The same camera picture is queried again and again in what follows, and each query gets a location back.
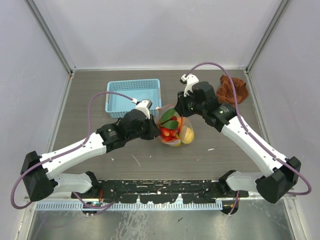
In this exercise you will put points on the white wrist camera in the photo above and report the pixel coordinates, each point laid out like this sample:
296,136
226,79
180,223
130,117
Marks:
188,80
144,106

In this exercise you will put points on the slotted cable duct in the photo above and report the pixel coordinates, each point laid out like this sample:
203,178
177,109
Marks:
176,206

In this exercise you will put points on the right aluminium frame post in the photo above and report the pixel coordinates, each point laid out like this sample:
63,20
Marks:
280,10

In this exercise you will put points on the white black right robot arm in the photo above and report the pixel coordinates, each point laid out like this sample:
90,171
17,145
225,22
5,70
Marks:
277,175

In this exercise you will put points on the left aluminium frame post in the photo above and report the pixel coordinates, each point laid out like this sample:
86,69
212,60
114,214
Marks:
50,36

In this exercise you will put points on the clear zip top bag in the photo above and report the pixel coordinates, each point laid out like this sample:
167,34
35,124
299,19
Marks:
185,122

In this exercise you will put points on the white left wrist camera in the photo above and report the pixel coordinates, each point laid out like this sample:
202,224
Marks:
144,106

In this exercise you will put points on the aluminium frame post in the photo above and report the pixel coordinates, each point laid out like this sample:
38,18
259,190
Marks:
50,36
280,10

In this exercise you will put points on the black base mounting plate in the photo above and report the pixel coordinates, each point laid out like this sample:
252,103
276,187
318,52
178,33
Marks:
158,191

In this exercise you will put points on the red strawberry cluster with leaves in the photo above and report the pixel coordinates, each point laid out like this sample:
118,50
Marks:
169,122

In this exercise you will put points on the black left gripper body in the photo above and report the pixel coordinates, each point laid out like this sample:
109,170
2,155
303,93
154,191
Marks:
144,132

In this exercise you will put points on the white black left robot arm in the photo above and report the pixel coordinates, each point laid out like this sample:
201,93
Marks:
43,174

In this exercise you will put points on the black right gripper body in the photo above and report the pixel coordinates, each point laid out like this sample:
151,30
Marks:
188,106

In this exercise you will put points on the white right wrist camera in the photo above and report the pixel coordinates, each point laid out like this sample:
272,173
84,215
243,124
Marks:
188,80

